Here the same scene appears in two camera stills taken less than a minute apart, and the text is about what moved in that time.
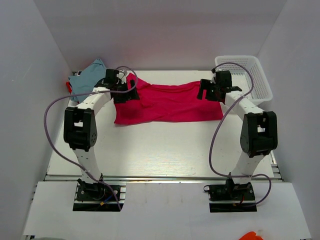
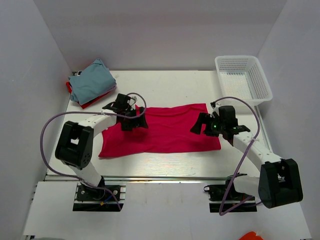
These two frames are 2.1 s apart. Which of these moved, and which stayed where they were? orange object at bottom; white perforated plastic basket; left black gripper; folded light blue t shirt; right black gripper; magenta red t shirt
Moved: magenta red t shirt; right black gripper; left black gripper
Stayed: orange object at bottom; white perforated plastic basket; folded light blue t shirt
